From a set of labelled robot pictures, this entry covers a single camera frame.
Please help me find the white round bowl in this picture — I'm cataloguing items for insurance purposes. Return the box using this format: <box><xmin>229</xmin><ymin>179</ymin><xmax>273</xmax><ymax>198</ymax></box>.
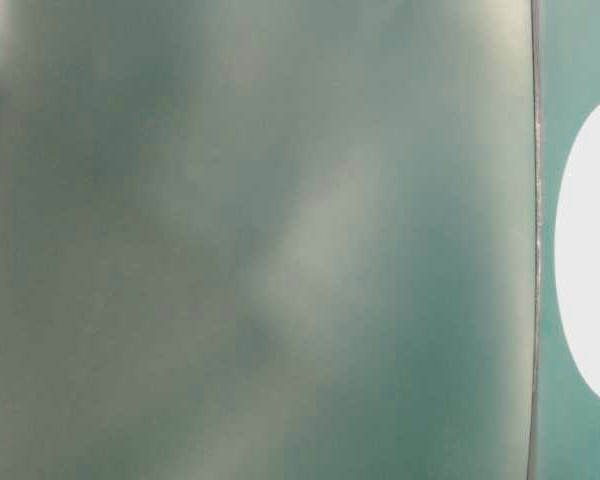
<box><xmin>554</xmin><ymin>104</ymin><xmax>600</xmax><ymax>397</ymax></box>

